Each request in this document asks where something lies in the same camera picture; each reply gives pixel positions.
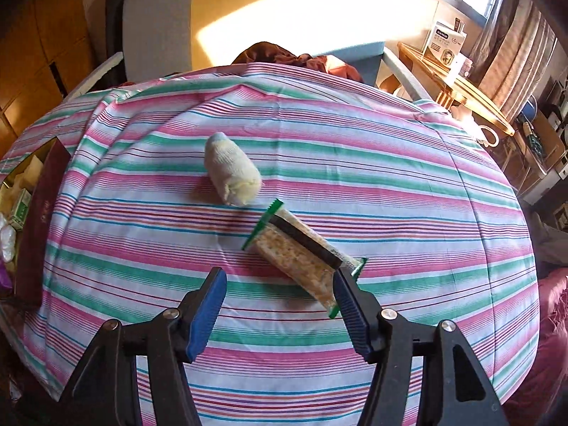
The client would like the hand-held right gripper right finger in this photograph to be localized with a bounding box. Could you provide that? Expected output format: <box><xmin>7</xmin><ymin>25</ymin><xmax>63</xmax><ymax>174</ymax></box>
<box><xmin>333</xmin><ymin>268</ymin><xmax>511</xmax><ymax>426</ymax></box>

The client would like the green carton box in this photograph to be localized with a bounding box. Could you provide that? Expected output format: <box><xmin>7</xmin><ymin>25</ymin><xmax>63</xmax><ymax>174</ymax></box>
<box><xmin>8</xmin><ymin>189</ymin><xmax>33</xmax><ymax>231</ymax></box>

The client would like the striped blanket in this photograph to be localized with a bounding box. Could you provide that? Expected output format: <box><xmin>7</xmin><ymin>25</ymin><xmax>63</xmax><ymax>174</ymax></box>
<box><xmin>0</xmin><ymin>62</ymin><xmax>548</xmax><ymax>426</ymax></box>

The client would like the beige curtain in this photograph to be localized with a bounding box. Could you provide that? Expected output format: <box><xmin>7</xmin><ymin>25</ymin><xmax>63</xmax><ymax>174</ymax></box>
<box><xmin>468</xmin><ymin>0</ymin><xmax>557</xmax><ymax>120</ymax></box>

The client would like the white plastic bag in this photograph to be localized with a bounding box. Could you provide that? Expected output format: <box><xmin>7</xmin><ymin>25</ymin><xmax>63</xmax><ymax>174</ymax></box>
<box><xmin>0</xmin><ymin>213</ymin><xmax>18</xmax><ymax>262</ymax></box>

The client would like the grey cloth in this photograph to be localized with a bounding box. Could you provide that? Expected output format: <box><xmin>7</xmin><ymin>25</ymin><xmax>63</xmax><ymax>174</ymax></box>
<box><xmin>532</xmin><ymin>213</ymin><xmax>568</xmax><ymax>271</ymax></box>

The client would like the cardboard box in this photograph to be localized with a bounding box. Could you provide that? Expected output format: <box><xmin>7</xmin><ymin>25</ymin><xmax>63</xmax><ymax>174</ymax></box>
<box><xmin>530</xmin><ymin>111</ymin><xmax>568</xmax><ymax>169</ymax></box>

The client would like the white appliance box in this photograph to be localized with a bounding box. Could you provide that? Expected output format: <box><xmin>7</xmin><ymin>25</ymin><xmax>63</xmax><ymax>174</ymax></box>
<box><xmin>421</xmin><ymin>20</ymin><xmax>469</xmax><ymax>72</ymax></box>

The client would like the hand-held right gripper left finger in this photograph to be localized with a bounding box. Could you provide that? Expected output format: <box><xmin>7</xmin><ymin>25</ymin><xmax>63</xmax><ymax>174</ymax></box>
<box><xmin>58</xmin><ymin>267</ymin><xmax>228</xmax><ymax>426</ymax></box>

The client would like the wooden wardrobe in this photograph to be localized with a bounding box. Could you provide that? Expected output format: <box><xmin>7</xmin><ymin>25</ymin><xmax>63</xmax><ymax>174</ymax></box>
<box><xmin>0</xmin><ymin>0</ymin><xmax>111</xmax><ymax>160</ymax></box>

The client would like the yellow sponge block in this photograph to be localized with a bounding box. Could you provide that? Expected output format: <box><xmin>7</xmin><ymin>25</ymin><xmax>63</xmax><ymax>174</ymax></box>
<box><xmin>21</xmin><ymin>155</ymin><xmax>47</xmax><ymax>187</ymax></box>
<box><xmin>8</xmin><ymin>177</ymin><xmax>32</xmax><ymax>205</ymax></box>

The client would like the dark stripe cracker packet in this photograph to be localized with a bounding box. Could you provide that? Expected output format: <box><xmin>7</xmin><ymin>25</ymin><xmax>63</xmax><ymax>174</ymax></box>
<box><xmin>241</xmin><ymin>198</ymin><xmax>368</xmax><ymax>319</ymax></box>

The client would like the white bed rail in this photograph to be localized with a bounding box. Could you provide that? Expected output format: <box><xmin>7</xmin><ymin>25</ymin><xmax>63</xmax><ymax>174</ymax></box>
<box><xmin>62</xmin><ymin>51</ymin><xmax>125</xmax><ymax>100</ymax></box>
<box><xmin>381</xmin><ymin>47</ymin><xmax>433</xmax><ymax>103</ymax></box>

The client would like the wooden side desk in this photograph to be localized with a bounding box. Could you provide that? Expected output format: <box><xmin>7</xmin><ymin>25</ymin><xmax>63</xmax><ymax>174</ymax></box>
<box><xmin>397</xmin><ymin>42</ymin><xmax>515</xmax><ymax>138</ymax></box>

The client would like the brown cloth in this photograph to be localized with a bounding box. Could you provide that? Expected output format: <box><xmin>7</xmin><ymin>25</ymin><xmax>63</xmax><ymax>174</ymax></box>
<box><xmin>231</xmin><ymin>41</ymin><xmax>365</xmax><ymax>84</ymax></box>

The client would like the gold tin box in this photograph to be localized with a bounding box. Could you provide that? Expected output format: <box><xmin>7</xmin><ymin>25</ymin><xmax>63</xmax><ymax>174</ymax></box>
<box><xmin>0</xmin><ymin>137</ymin><xmax>72</xmax><ymax>309</ymax></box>

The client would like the beige rolled cloth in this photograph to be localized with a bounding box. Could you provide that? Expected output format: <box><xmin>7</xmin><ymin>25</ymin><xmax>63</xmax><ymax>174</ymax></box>
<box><xmin>204</xmin><ymin>132</ymin><xmax>262</xmax><ymax>207</ymax></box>

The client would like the red quilt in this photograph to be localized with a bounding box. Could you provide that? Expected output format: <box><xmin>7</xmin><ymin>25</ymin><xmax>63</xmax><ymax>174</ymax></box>
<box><xmin>501</xmin><ymin>271</ymin><xmax>568</xmax><ymax>426</ymax></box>

